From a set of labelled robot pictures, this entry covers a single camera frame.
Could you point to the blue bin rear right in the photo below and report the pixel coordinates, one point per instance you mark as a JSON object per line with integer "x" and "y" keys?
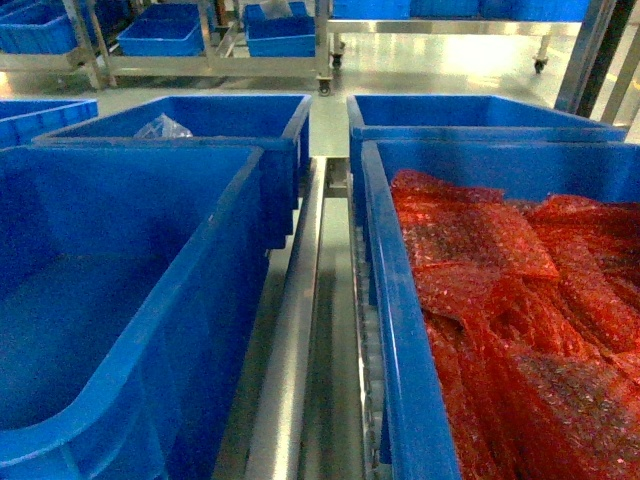
{"x": 478, "y": 140}

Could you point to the empty blue plastic bin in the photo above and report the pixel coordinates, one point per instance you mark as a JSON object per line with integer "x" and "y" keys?
{"x": 130, "y": 280}

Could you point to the steel flow rack shelf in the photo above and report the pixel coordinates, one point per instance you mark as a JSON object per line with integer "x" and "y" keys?
{"x": 308, "y": 405}

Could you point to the blue bin with clear bag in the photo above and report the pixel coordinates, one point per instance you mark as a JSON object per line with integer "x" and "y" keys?
{"x": 276, "y": 123}

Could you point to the blue bin with red bags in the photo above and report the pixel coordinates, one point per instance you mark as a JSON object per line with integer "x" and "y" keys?
{"x": 420, "y": 442}

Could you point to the red bubble wrap bags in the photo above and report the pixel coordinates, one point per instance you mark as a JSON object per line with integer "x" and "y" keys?
{"x": 532, "y": 315}

